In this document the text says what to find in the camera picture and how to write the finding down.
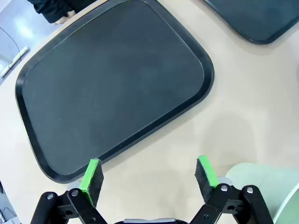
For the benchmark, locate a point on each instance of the pale green plastic cup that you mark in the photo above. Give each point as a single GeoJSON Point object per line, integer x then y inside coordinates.
{"type": "Point", "coordinates": [268, 186]}

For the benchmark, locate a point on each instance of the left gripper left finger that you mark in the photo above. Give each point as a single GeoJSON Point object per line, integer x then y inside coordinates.
{"type": "Point", "coordinates": [92, 184]}

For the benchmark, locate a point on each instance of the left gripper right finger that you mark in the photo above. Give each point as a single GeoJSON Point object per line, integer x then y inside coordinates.
{"type": "Point", "coordinates": [206, 182]}

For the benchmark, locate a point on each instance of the white power strip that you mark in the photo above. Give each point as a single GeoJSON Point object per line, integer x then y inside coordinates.
{"type": "Point", "coordinates": [16, 58]}

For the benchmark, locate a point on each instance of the person's right hand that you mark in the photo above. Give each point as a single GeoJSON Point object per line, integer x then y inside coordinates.
{"type": "Point", "coordinates": [64, 19]}

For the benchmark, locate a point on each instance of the black plastic serving tray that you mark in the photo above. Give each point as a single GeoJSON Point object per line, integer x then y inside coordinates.
{"type": "Point", "coordinates": [112, 81]}
{"type": "Point", "coordinates": [252, 16]}

